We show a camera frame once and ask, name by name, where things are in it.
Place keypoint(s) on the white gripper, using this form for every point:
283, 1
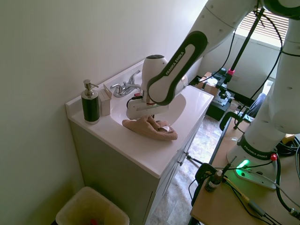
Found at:
143, 109

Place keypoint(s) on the tan waffle towel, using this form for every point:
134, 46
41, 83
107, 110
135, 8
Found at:
150, 130

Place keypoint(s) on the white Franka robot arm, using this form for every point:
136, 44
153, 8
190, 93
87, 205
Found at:
269, 82

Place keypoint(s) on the chrome sink faucet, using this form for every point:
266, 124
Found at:
123, 89

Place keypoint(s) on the white sink vanity top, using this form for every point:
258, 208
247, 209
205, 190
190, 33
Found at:
145, 145

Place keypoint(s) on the small white carton box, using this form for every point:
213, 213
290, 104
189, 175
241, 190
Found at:
105, 103

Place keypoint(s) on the black chrome soap dispenser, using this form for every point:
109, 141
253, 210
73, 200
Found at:
90, 105

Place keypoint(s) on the brown cardboard box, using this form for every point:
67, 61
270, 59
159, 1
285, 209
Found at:
208, 85

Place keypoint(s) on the black equipment case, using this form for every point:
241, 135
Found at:
219, 106

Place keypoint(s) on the black table clamp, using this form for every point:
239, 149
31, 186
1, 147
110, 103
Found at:
204, 171
228, 116

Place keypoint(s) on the dark dropper bottle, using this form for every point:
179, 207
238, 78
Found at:
213, 184

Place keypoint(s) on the beige plastic trash bin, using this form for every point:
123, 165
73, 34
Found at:
89, 208

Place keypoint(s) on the blue fabric heap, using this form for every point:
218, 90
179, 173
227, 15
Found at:
259, 105

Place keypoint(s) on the red emergency stop button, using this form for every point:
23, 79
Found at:
273, 157

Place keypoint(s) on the window blinds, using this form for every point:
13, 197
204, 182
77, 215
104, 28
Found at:
267, 25

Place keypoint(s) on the red black wrist camera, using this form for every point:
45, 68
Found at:
138, 96

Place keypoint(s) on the black camera stand pole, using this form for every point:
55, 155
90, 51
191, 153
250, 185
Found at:
243, 44

